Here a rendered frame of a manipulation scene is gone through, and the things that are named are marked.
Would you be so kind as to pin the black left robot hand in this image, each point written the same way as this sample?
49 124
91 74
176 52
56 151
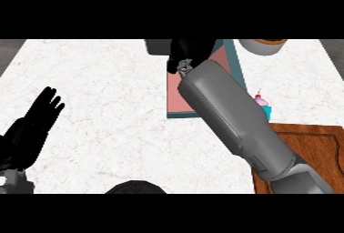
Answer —
32 133

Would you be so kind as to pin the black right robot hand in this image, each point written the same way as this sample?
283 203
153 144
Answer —
187 51

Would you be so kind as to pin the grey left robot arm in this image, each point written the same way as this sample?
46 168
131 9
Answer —
15 183

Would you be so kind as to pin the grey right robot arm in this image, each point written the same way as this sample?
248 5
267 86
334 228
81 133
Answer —
242 127

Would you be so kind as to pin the dark grey box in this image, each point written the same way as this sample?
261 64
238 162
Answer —
156 47

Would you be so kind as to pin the brown wooden cutting board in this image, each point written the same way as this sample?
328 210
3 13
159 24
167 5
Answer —
313 151

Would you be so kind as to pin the pink teal-rimmed placemat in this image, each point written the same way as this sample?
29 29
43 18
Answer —
179 94

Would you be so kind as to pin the grey round pot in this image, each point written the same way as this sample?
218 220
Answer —
264 46

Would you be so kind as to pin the pink cupcake in teal cup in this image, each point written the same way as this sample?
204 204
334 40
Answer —
264 104

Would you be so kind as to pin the black round object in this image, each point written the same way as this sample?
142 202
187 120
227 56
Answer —
136 187

